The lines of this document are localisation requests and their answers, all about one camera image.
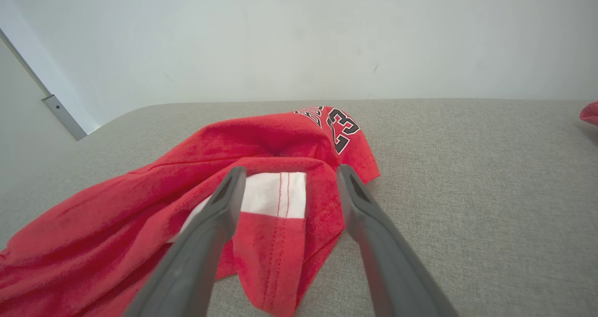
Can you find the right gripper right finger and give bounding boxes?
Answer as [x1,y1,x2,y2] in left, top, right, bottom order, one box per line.
[336,164,458,317]

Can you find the grey metal door frame strip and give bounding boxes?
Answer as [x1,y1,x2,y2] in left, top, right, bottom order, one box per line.
[0,28,88,141]

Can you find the red shorts white side stripes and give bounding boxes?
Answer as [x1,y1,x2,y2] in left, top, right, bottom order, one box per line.
[0,106,380,317]

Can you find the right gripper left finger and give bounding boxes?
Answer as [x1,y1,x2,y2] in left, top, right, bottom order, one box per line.
[124,166,247,317]

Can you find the red Bulls jersey white sleeves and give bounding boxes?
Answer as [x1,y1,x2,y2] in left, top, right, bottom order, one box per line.
[580,101,598,126]

